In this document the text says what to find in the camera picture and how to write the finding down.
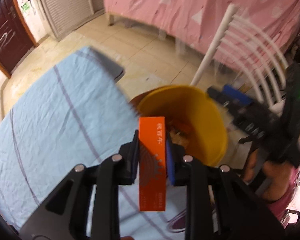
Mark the white louvered wardrobe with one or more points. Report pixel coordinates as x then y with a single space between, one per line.
65 16

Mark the dark red wooden door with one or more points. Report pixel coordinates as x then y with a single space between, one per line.
16 39

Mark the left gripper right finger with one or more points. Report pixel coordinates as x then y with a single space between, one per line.
170 160

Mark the trash pieces inside bin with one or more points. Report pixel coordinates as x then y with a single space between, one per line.
179 132

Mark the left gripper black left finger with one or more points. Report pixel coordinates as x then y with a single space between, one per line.
132 158

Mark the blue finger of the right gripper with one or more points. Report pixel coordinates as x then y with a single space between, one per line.
236 95
221 98

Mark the white metal chair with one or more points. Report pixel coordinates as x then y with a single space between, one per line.
256 55

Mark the yellow plastic trash bin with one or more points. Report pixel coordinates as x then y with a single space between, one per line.
208 139

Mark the pink tree-patterned bed curtain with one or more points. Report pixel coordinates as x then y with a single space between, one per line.
195 22

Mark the light blue striped bedsheet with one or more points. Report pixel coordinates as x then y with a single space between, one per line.
63 150

